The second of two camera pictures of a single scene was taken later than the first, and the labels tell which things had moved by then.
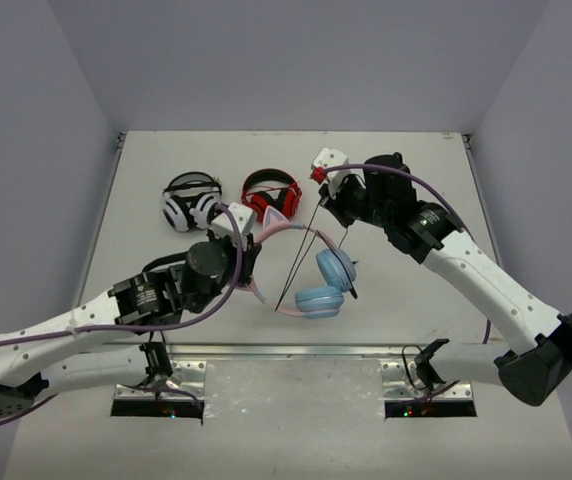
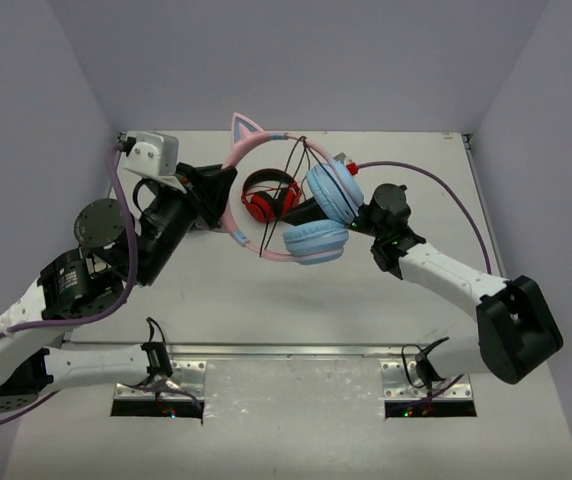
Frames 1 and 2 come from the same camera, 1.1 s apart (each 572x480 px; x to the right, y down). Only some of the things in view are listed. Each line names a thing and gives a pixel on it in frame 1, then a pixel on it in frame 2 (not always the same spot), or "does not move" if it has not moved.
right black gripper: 336,203 to 305,213
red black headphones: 272,187 does not move
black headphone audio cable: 299,251 to 296,148
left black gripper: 250,255 to 198,192
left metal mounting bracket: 191,385 does not move
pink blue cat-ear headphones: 336,268 to 335,189
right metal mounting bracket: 395,381 does not move
